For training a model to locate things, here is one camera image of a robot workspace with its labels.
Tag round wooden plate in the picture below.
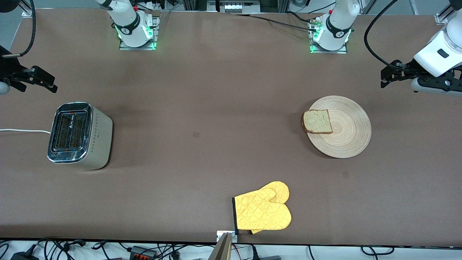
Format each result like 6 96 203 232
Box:
306 95 372 159

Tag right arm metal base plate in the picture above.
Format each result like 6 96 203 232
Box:
119 16 160 51

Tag black tangled cable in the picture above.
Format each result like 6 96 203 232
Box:
36 237 88 260

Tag white terminal block box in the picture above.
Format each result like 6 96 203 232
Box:
208 0 261 14

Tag brown bread slice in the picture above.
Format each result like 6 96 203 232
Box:
302 109 333 135

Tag silver two-slot toaster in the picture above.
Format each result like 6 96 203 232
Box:
47 102 113 171

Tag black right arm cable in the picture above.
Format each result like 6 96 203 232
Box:
0 0 36 58

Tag aluminium camera post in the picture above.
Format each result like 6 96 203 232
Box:
208 233 233 260

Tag black looped cable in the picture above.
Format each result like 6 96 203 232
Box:
361 246 395 256

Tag white toaster power cord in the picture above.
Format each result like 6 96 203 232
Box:
0 128 52 135

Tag white power strip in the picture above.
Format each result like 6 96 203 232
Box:
144 0 181 10

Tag yellow quilted oven mitt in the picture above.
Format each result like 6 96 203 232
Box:
232 187 292 231
248 181 290 235

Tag black power adapter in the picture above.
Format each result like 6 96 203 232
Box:
10 251 39 260

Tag long black table cable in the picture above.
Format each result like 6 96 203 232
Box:
231 13 319 33

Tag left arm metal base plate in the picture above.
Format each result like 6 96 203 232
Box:
309 18 349 55

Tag short black table cable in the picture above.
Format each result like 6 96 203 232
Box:
287 11 317 24

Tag black orange connector box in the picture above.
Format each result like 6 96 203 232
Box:
130 246 158 259

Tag small metal edge bracket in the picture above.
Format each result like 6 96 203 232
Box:
217 230 238 243

